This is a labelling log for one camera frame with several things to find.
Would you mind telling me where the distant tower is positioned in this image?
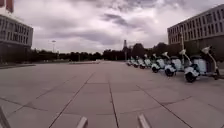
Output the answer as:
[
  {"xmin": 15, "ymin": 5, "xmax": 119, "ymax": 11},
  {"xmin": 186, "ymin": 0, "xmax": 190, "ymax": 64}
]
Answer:
[{"xmin": 122, "ymin": 39, "xmax": 128, "ymax": 62}]

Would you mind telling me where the grey concrete slab pavement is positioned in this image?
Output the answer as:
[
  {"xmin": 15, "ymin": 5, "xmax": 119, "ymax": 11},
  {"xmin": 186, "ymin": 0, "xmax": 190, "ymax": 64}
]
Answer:
[{"xmin": 0, "ymin": 60, "xmax": 224, "ymax": 128}]

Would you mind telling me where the row of dark trees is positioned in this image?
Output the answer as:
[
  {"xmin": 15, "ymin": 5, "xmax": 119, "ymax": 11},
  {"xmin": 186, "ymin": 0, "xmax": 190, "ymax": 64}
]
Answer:
[{"xmin": 19, "ymin": 42, "xmax": 188, "ymax": 63}]

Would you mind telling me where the lamp pole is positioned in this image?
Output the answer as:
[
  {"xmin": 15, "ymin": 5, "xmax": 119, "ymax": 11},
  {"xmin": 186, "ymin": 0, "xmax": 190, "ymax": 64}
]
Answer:
[{"xmin": 50, "ymin": 39, "xmax": 57, "ymax": 54}]

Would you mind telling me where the robot's own part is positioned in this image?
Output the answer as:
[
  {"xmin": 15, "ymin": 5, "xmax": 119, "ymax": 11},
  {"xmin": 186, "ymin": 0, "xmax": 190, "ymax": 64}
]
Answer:
[
  {"xmin": 76, "ymin": 116, "xmax": 89, "ymax": 128},
  {"xmin": 137, "ymin": 113, "xmax": 151, "ymax": 128}
]

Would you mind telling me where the tall pale pole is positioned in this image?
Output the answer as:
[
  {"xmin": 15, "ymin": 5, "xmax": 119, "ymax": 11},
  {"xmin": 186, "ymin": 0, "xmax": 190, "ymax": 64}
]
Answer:
[{"xmin": 179, "ymin": 28, "xmax": 185, "ymax": 61}]

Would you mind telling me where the row of white scooters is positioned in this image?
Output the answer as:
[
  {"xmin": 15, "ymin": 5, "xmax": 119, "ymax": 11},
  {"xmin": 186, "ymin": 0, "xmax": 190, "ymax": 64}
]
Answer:
[{"xmin": 125, "ymin": 46, "xmax": 222, "ymax": 84}]

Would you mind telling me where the large grey many-windowed building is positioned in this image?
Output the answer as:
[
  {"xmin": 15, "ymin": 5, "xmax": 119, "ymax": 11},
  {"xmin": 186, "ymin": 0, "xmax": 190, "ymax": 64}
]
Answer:
[{"xmin": 167, "ymin": 3, "xmax": 224, "ymax": 63}]

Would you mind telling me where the grey flat-roofed building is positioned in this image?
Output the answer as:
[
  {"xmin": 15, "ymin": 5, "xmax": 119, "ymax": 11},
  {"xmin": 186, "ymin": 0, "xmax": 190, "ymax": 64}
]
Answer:
[{"xmin": 0, "ymin": 13, "xmax": 34, "ymax": 64}]

